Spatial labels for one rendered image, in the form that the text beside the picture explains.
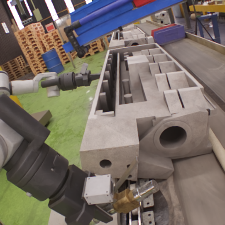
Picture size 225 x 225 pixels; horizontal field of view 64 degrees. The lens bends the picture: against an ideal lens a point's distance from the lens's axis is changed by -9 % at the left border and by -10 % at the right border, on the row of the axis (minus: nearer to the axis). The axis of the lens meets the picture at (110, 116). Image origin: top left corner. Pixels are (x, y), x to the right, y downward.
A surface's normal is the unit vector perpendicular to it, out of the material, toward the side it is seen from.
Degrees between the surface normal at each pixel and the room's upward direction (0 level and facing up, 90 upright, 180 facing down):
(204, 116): 90
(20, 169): 77
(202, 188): 0
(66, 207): 90
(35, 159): 68
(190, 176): 0
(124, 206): 90
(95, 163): 90
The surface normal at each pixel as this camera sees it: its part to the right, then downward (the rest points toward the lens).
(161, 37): -0.03, 0.51
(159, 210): -0.34, -0.83
